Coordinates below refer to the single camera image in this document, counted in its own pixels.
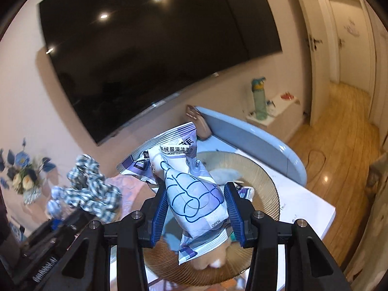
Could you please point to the round woven basket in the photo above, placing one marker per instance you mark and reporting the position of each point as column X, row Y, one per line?
column 260, row 182

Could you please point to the white ribbed vase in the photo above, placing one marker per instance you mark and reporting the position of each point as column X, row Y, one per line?
column 31, row 197

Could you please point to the small white packet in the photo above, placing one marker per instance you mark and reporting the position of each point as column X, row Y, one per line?
column 246, row 194

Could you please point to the beige curtain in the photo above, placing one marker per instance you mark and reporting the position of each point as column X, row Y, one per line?
column 369, row 218

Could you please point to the beige plush toy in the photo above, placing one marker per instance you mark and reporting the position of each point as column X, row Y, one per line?
column 212, row 254

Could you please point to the light blue desk rail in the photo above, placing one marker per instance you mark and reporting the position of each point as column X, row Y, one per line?
column 257, row 139

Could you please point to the teddy bear with plaid bow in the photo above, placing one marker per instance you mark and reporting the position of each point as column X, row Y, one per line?
column 88, row 188

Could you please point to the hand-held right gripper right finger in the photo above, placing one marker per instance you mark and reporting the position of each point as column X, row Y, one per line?
column 233, row 212

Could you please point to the blue cloth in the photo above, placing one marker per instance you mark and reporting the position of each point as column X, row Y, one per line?
column 174, row 241

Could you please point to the grey plush toy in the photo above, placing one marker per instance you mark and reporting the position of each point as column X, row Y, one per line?
column 227, row 174

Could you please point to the orange patterned blanket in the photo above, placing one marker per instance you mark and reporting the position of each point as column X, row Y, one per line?
column 130, row 194

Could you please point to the brown glossy case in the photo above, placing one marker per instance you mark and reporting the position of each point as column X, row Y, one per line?
column 201, row 124

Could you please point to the green water bottle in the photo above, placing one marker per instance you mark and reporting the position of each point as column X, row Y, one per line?
column 260, row 103

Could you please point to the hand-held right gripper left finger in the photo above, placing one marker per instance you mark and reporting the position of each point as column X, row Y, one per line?
column 159, row 215

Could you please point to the small red object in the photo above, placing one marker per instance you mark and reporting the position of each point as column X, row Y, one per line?
column 287, row 96

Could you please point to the black television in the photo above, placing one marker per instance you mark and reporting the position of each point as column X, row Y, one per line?
column 151, row 51

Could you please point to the blue and white artificial flowers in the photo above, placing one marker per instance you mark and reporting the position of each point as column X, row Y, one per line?
column 24, row 160

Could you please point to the white cabinet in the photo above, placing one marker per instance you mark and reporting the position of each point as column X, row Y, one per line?
column 282, row 104

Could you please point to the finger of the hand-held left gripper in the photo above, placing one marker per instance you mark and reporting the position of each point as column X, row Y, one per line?
column 69, row 222

